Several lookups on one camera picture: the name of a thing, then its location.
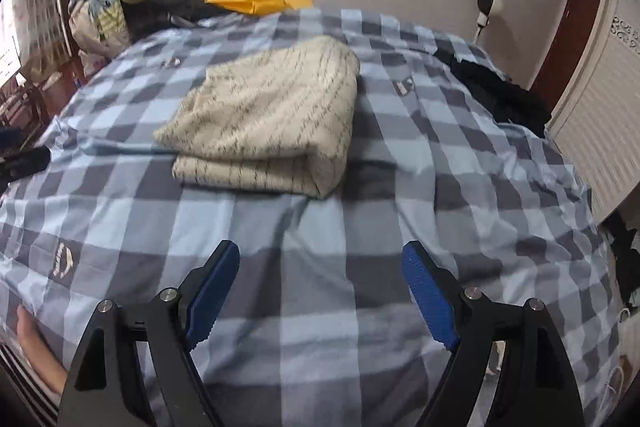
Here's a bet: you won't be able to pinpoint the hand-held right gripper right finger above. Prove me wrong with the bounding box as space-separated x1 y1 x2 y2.
402 241 586 427

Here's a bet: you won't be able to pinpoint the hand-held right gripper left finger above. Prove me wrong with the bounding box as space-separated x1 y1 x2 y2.
57 240 241 427

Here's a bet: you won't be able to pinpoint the cream plaid shirt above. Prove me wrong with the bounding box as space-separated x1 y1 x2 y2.
152 35 362 200

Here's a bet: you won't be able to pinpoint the black clothes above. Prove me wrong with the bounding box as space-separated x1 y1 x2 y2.
434 48 552 138

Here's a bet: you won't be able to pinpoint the blue checkered bed blanket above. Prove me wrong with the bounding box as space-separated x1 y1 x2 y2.
0 4 623 427

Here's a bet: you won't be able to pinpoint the person's bare leg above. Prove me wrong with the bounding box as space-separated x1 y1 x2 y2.
15 307 68 395

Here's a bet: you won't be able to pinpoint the striped cloth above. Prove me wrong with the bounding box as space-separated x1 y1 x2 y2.
0 344 58 427

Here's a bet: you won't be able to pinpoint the dark cloth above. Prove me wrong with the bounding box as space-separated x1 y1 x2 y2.
0 146 52 188

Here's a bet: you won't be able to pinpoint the white louvered panel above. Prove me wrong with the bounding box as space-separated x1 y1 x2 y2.
544 4 640 223

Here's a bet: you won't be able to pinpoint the pile of bedding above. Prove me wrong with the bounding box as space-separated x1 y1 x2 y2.
67 0 201 75

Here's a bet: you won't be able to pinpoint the white cable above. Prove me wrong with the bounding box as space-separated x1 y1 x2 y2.
597 304 633 408

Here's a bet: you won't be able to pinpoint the brown door frame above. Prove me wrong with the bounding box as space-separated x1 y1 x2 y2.
529 0 607 110

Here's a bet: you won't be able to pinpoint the white security camera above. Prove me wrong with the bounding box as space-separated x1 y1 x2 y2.
474 0 504 44

